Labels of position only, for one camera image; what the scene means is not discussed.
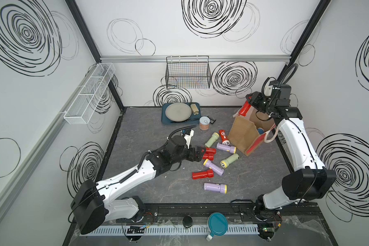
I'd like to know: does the dark teal tray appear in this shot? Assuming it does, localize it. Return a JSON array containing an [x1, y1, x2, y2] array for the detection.
[[162, 102, 201, 125]]

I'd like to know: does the red flashlight diagonal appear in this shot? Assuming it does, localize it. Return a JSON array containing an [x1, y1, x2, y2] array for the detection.
[[238, 101, 251, 116]]

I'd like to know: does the purple flashlight bottom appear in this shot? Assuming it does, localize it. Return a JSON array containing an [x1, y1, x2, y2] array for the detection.
[[204, 182, 227, 194]]

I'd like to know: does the black wire wall basket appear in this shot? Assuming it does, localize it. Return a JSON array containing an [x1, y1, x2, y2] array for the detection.
[[165, 55, 212, 89]]

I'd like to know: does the purple flashlight near bag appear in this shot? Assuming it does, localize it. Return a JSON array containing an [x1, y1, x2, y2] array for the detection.
[[216, 143, 237, 154]]

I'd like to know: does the blue flashlight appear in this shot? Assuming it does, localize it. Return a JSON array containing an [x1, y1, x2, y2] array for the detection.
[[257, 128, 264, 135]]

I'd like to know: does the white slotted cable duct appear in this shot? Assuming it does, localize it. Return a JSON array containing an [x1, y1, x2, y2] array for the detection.
[[87, 224, 259, 236]]

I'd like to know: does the light green flashlight lower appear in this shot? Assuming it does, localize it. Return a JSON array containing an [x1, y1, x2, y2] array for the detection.
[[220, 154, 239, 169]]

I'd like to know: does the black round knob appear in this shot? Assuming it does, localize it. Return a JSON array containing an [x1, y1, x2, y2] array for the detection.
[[182, 215, 193, 229]]

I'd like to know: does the red flashlight bottom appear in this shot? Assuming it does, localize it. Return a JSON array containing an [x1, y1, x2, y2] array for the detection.
[[192, 169, 214, 180]]

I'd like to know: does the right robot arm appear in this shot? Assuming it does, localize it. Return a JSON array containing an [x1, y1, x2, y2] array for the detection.
[[246, 77, 337, 210]]

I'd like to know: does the grey round plate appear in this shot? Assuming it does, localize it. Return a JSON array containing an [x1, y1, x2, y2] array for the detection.
[[165, 102, 192, 122]]

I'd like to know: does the purple flashlight centre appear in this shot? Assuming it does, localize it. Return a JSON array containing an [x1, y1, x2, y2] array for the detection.
[[204, 159, 224, 176]]

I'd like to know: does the brown jute tote bag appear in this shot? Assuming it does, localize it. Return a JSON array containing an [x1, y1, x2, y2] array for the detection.
[[228, 107, 276, 156]]

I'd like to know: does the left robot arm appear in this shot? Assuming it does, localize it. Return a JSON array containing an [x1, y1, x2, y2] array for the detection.
[[70, 135, 206, 235]]

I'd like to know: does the red white flashlight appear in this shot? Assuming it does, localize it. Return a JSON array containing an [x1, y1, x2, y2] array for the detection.
[[219, 130, 230, 145]]

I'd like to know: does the small orange can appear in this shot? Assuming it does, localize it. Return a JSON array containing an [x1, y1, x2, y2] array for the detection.
[[199, 116, 211, 131]]

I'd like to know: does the teal round lid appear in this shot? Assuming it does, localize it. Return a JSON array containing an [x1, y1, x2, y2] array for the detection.
[[206, 212, 229, 241]]

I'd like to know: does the red flashlight top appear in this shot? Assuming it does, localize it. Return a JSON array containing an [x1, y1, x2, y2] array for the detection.
[[206, 148, 216, 154]]

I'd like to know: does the light green flashlight upper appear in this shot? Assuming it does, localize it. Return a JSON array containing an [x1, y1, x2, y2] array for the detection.
[[205, 132, 220, 148]]

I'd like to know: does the white wire wall shelf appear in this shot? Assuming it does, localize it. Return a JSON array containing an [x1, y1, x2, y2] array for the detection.
[[64, 63, 115, 125]]

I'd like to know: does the light green flashlight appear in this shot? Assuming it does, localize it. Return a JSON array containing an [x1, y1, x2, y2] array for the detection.
[[220, 154, 239, 169], [205, 132, 220, 148]]

